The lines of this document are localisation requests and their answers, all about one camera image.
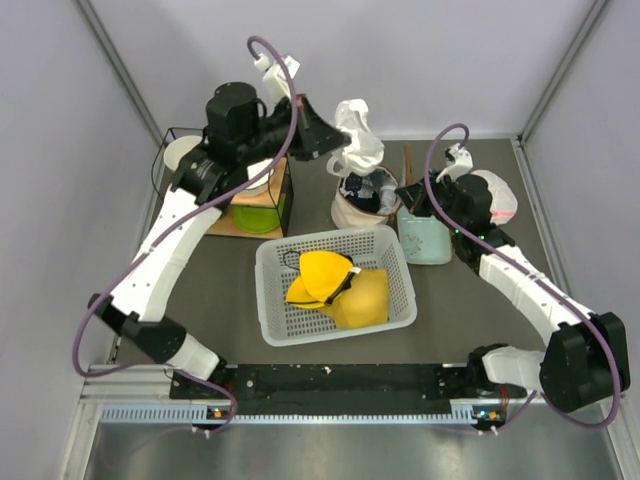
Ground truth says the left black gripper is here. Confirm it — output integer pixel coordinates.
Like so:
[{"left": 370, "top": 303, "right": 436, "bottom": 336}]
[{"left": 237, "top": 94, "right": 351, "bottom": 166}]

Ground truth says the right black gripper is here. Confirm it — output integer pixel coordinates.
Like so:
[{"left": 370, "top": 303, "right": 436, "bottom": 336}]
[{"left": 397, "top": 169, "right": 466, "bottom": 234}]

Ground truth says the white bra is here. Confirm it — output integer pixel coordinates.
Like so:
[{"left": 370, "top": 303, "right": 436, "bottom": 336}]
[{"left": 326, "top": 99, "right": 384, "bottom": 178}]

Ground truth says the cream capybara laundry bag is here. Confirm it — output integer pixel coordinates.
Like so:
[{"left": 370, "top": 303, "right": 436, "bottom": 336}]
[{"left": 326, "top": 140, "right": 402, "bottom": 229}]

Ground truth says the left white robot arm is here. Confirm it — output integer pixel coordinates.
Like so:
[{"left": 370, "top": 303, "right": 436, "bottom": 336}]
[{"left": 89, "top": 54, "right": 350, "bottom": 397}]

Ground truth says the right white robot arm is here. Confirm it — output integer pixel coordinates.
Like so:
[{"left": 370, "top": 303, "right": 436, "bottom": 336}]
[{"left": 397, "top": 143, "right": 630, "bottom": 413}]

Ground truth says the white mesh laundry bag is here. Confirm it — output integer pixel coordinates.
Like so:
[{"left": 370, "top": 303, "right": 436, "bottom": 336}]
[{"left": 473, "top": 170, "right": 518, "bottom": 225}]

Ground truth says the yellow bra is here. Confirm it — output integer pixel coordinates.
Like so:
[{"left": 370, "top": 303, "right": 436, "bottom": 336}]
[{"left": 285, "top": 250, "right": 390, "bottom": 329}]

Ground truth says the light blue rectangular plate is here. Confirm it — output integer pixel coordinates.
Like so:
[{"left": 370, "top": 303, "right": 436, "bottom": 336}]
[{"left": 396, "top": 207, "right": 453, "bottom": 266}]

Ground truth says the dark blue garment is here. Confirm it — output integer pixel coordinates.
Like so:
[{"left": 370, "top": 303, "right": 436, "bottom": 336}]
[{"left": 339, "top": 173, "right": 381, "bottom": 214}]

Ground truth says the white scalloped plate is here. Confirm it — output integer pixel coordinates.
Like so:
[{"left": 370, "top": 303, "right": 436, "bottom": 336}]
[{"left": 239, "top": 158, "right": 275, "bottom": 197}]

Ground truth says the green plate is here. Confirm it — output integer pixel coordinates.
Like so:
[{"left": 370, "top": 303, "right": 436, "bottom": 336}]
[{"left": 231, "top": 197, "right": 286, "bottom": 234}]

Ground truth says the white plastic basket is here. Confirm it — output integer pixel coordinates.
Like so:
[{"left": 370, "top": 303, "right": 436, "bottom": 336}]
[{"left": 255, "top": 225, "right": 417, "bottom": 347}]

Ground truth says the white ceramic bowl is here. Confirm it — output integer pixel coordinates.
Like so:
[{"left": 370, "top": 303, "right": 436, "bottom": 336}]
[{"left": 163, "top": 135, "right": 202, "bottom": 172}]

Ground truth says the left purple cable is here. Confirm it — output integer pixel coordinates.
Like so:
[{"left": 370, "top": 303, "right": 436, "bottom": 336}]
[{"left": 72, "top": 35, "right": 301, "bottom": 434}]

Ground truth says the purple cable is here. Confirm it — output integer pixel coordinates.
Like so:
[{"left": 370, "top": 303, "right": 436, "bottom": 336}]
[
  {"left": 423, "top": 124, "right": 624, "bottom": 434},
  {"left": 72, "top": 35, "right": 301, "bottom": 434}
]

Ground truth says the black wire wooden shelf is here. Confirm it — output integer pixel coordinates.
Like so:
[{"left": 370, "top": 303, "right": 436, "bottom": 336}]
[{"left": 151, "top": 127, "right": 294, "bottom": 239}]

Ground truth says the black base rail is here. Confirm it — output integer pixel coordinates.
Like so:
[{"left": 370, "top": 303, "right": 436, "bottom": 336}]
[{"left": 169, "top": 362, "right": 529, "bottom": 419}]

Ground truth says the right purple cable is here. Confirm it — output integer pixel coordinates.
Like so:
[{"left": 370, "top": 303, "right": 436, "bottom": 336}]
[{"left": 423, "top": 124, "right": 624, "bottom": 434}]

